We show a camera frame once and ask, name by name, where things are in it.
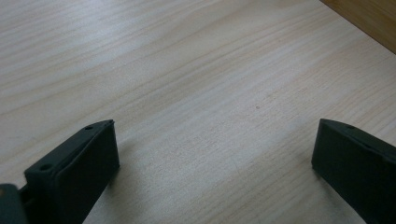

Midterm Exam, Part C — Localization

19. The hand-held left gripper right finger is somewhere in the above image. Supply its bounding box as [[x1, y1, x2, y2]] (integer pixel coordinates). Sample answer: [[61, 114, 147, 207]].
[[311, 118, 396, 224]]

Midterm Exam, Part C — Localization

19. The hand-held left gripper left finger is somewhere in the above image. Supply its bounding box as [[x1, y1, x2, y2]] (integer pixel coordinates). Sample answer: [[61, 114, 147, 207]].
[[23, 119, 120, 224]]

